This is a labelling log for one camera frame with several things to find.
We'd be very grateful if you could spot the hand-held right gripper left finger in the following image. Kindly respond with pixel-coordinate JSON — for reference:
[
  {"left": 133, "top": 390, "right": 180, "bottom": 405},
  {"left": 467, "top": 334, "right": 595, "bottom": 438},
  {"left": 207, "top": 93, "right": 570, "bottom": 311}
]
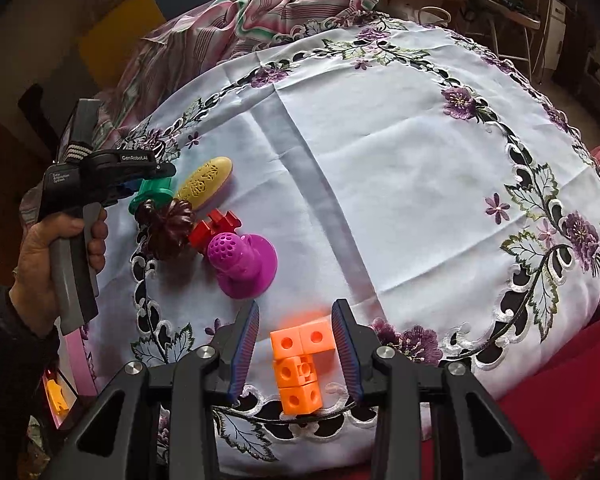
[{"left": 40, "top": 299, "right": 261, "bottom": 480}]

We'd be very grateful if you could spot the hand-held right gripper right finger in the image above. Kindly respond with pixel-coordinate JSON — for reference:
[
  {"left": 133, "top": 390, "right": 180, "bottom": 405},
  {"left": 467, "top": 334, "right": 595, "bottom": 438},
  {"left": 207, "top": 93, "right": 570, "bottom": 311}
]
[{"left": 331, "top": 299, "right": 551, "bottom": 480}]

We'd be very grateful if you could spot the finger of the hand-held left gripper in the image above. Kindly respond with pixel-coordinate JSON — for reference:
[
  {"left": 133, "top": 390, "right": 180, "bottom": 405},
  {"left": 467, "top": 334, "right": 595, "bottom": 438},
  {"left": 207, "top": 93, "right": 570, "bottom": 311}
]
[
  {"left": 139, "top": 161, "right": 177, "bottom": 181},
  {"left": 107, "top": 180, "right": 142, "bottom": 207}
]

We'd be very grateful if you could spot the green plastic stamp toy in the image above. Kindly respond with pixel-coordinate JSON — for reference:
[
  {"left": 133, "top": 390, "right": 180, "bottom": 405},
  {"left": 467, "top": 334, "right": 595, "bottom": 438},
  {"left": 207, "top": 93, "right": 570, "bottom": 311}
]
[{"left": 129, "top": 176, "right": 176, "bottom": 215}]

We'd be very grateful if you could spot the yellow oval toy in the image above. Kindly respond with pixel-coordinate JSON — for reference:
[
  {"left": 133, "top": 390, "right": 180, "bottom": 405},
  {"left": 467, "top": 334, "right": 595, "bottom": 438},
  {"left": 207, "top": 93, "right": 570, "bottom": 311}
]
[{"left": 175, "top": 156, "right": 234, "bottom": 210}]

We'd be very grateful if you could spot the orange cube block toy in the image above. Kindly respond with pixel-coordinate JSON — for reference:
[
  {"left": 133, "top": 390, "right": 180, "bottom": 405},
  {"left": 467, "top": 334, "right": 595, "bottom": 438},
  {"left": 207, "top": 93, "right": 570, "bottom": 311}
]
[{"left": 270, "top": 321, "right": 338, "bottom": 415}]

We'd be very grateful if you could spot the dark brown pumpkin toy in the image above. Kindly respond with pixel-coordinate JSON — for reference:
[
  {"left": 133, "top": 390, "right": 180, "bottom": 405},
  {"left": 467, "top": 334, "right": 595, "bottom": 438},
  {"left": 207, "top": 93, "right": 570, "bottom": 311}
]
[{"left": 134, "top": 199, "right": 197, "bottom": 261}]

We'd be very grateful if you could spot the purple perforated toy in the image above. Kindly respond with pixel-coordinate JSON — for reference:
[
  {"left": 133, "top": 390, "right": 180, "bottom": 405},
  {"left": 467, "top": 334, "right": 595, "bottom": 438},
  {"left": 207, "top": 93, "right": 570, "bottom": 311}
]
[{"left": 207, "top": 230, "right": 279, "bottom": 301}]

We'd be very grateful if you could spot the red puzzle piece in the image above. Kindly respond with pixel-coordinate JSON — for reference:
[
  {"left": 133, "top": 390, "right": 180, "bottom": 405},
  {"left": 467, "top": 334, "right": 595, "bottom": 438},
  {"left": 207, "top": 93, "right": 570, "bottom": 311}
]
[{"left": 188, "top": 210, "right": 242, "bottom": 251}]

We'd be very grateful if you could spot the pink cardboard box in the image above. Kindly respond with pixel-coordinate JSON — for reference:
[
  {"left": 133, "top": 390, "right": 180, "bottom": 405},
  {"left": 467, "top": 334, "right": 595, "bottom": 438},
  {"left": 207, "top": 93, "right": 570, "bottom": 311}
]
[{"left": 27, "top": 327, "right": 106, "bottom": 433}]

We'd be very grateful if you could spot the orange tag toy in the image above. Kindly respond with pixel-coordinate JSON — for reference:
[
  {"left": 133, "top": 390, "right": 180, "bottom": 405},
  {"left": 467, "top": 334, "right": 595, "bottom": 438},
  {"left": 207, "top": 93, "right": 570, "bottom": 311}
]
[{"left": 47, "top": 380, "right": 69, "bottom": 414}]

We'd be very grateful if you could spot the person's left forearm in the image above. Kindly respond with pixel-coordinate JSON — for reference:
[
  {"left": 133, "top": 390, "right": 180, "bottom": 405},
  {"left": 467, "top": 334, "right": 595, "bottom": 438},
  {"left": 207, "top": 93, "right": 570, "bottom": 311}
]
[{"left": 0, "top": 284, "right": 62, "bottom": 480}]

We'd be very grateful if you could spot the person's left hand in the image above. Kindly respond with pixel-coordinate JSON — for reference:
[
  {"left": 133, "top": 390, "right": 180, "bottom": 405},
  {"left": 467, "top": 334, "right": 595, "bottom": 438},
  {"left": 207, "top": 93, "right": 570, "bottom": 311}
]
[{"left": 11, "top": 207, "right": 109, "bottom": 338}]

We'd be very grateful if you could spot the black rolled mat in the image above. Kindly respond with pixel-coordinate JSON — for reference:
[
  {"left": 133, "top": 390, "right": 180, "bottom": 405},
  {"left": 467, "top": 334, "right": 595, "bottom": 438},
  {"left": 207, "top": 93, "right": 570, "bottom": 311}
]
[{"left": 17, "top": 82, "right": 63, "bottom": 146}]

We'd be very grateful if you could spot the grey yellow blue headboard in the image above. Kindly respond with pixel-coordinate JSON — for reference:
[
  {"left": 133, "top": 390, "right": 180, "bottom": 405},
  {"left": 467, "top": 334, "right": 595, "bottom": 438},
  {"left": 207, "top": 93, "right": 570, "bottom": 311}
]
[{"left": 0, "top": 0, "right": 291, "bottom": 106}]

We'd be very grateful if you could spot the white embroidered tablecloth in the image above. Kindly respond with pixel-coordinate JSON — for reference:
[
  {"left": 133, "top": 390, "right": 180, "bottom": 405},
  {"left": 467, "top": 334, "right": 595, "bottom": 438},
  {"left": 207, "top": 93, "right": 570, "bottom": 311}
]
[{"left": 82, "top": 10, "right": 600, "bottom": 471}]

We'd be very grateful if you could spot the pink striped blanket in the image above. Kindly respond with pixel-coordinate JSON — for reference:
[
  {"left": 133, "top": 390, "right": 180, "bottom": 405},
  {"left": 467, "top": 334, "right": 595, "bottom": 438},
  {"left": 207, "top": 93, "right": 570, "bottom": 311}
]
[{"left": 20, "top": 0, "right": 381, "bottom": 221}]

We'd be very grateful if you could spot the red cloth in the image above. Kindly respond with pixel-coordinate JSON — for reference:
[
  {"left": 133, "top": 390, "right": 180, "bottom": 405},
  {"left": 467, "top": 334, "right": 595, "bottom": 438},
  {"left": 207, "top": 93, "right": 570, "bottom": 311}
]
[{"left": 420, "top": 130, "right": 600, "bottom": 480}]

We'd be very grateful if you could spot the white cup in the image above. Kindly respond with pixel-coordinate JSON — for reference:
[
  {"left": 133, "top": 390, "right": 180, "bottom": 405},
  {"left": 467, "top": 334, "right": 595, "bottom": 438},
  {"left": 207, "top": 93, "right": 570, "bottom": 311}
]
[{"left": 411, "top": 5, "right": 453, "bottom": 28}]

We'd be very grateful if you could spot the wooden side table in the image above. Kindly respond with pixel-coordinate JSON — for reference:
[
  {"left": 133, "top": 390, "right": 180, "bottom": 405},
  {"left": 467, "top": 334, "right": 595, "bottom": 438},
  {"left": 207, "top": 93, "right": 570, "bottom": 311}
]
[{"left": 460, "top": 0, "right": 546, "bottom": 76}]

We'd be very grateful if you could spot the white appliance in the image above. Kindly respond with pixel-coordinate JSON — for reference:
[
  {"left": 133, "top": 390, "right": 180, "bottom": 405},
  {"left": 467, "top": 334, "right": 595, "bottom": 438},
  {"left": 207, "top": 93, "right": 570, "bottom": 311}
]
[{"left": 550, "top": 0, "right": 569, "bottom": 56}]

